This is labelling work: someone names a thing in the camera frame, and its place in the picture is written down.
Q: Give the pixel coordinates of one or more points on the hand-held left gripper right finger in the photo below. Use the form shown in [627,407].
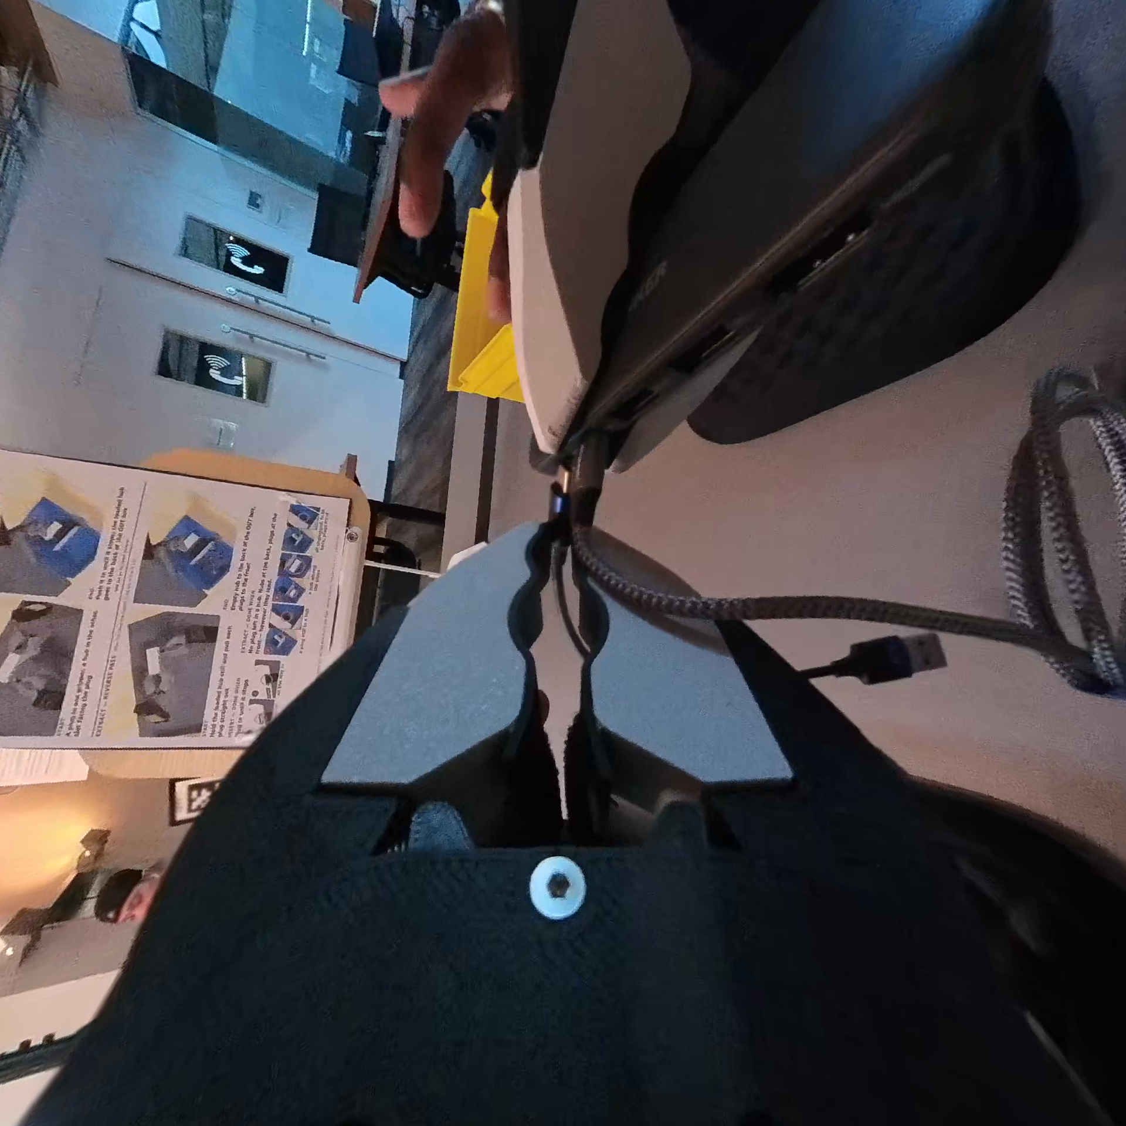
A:
[677,695]

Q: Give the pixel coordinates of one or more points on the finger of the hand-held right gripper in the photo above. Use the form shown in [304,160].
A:
[598,176]
[646,444]

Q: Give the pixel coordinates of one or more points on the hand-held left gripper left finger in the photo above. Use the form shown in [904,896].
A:
[440,687]

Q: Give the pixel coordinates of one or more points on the slim black usb hub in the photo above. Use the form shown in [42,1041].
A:
[791,176]

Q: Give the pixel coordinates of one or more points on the person's right hand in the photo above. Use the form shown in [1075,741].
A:
[448,97]

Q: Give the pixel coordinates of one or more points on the yellow plastic bin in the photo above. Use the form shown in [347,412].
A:
[480,352]

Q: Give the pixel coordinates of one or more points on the brown wooden desk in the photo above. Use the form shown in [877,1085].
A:
[378,228]

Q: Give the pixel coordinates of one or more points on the instruction poster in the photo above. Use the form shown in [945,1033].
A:
[220,616]

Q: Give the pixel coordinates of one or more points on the marker tag sign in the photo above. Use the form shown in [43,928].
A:
[189,801]

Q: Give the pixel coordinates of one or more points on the black phone door sign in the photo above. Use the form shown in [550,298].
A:
[216,365]
[237,255]

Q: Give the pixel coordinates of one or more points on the black tripod pole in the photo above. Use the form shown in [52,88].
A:
[44,1056]

